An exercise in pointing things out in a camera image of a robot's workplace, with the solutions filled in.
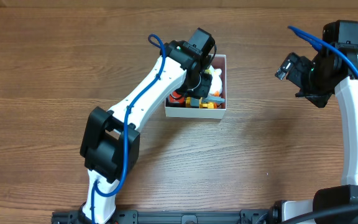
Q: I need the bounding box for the white plush duck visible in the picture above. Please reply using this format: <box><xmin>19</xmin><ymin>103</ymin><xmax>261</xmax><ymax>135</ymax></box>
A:
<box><xmin>205</xmin><ymin>65</ymin><xmax>223</xmax><ymax>96</ymax></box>

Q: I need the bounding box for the yellow toy crane truck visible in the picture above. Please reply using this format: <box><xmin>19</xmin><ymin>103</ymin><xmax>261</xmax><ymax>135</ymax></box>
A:
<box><xmin>185</xmin><ymin>95</ymin><xmax>226</xmax><ymax>109</ymax></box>

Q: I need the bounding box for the red ball toy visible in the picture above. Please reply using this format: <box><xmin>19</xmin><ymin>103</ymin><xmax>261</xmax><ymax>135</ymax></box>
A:
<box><xmin>168</xmin><ymin>91</ymin><xmax>185</xmax><ymax>107</ymax></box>

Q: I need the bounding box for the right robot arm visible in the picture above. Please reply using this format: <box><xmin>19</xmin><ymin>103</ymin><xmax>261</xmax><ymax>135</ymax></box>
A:
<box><xmin>262</xmin><ymin>20</ymin><xmax>358</xmax><ymax>223</ymax></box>

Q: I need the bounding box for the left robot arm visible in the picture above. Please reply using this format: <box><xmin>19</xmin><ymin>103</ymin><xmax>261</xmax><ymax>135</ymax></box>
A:
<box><xmin>79</xmin><ymin>28</ymin><xmax>216</xmax><ymax>223</ymax></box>

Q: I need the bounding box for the white box with pink interior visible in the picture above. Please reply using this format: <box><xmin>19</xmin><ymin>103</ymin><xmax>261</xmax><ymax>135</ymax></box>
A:
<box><xmin>164</xmin><ymin>54</ymin><xmax>228</xmax><ymax>119</ymax></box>

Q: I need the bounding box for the black thick cable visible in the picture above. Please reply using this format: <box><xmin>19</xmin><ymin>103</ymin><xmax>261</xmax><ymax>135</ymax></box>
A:
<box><xmin>290</xmin><ymin>198</ymin><xmax>358</xmax><ymax>224</ymax></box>

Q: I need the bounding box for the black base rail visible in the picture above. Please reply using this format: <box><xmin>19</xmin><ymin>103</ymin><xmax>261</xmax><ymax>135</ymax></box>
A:
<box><xmin>51</xmin><ymin>209</ymin><xmax>279</xmax><ymax>224</ymax></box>

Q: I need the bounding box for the left blue cable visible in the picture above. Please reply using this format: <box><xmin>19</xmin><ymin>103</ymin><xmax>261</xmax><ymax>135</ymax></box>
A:
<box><xmin>90</xmin><ymin>33</ymin><xmax>167</xmax><ymax>224</ymax></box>

